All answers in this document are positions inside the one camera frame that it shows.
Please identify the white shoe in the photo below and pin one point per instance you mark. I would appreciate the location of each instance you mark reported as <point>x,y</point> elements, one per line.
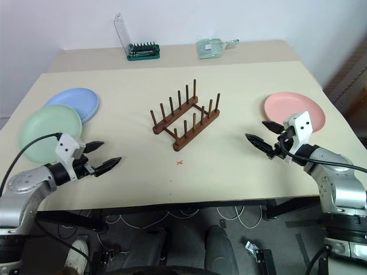
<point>77,253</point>

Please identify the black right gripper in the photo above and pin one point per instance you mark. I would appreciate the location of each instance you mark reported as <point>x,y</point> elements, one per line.
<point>282,149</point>

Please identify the wooden dish rack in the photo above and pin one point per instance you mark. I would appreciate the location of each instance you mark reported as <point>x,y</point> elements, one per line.
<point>206,122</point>

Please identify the green plate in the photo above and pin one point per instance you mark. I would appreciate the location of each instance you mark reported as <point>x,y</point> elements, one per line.
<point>46,129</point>

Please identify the blue plate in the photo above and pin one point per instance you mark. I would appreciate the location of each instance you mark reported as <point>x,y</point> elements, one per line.
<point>77,100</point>

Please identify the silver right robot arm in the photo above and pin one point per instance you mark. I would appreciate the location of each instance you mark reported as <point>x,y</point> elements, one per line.
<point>341,186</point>

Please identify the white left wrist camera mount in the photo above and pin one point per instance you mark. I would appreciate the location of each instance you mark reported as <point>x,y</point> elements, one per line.
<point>66,146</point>

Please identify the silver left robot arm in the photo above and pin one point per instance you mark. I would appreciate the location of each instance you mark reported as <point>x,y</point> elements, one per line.
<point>25,180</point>

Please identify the clear plastic bag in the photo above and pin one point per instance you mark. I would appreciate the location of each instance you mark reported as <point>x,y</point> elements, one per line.
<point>209,48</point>

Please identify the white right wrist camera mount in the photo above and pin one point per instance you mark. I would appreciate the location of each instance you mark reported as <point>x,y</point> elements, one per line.
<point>301,129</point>

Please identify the black table frame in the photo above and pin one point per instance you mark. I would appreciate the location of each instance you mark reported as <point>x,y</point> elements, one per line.
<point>71,219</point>

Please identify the pink red plate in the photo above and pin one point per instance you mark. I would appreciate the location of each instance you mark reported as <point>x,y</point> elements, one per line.
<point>286,106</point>

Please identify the dark rounded shape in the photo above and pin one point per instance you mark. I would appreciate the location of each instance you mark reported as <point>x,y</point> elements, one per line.
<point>220,249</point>

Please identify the black metal bracket with screws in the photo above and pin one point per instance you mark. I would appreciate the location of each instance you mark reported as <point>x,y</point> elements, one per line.
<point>263,262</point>

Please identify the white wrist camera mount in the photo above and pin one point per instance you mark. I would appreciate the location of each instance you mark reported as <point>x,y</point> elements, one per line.
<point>66,146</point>
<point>301,129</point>

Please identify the green screwdriver bit set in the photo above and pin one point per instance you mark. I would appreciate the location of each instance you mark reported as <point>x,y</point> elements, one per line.
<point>143,54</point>

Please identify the metal caster wheel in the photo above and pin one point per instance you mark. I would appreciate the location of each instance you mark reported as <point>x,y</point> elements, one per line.
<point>250,247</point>

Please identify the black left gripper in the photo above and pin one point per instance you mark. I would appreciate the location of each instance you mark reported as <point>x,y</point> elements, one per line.
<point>83,169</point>

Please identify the brown wooden furniture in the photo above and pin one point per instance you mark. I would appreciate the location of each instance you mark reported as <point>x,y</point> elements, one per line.
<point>349,80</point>

